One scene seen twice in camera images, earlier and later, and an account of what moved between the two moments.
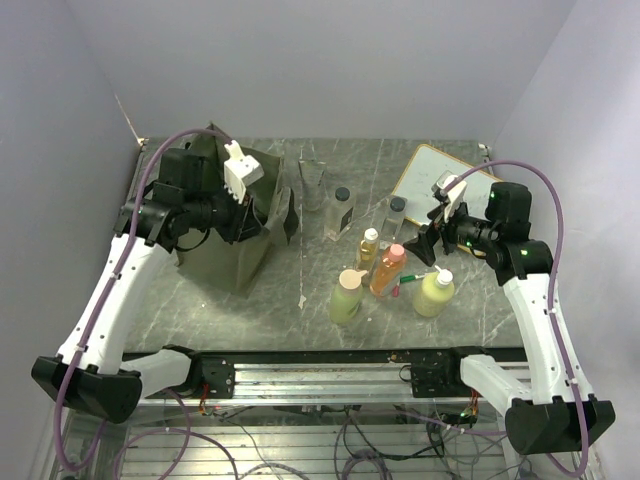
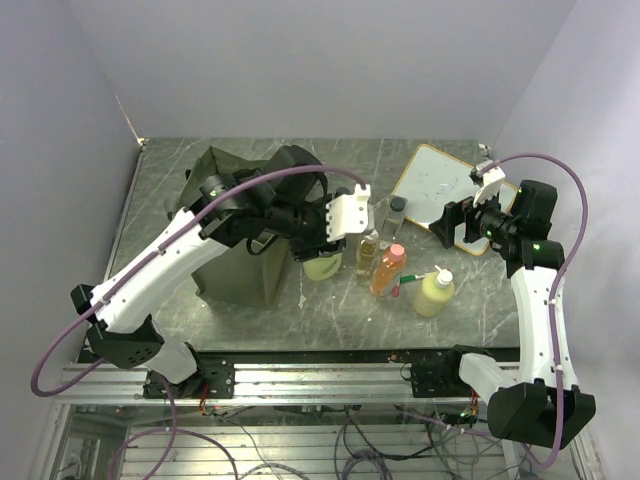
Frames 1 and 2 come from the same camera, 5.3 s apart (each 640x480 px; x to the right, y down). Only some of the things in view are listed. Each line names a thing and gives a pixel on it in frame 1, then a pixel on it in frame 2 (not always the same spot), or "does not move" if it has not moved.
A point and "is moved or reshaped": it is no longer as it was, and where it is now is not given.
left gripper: [244, 222] to [319, 245]
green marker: [406, 278] does not move
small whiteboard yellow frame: [426, 166] does not move
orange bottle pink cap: [388, 271] does not move
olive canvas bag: [236, 267] is moved or reshaped
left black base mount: [209, 378] does not move
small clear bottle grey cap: [394, 213] does not move
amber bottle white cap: [368, 255] does not move
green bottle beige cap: [346, 297] to [322, 268]
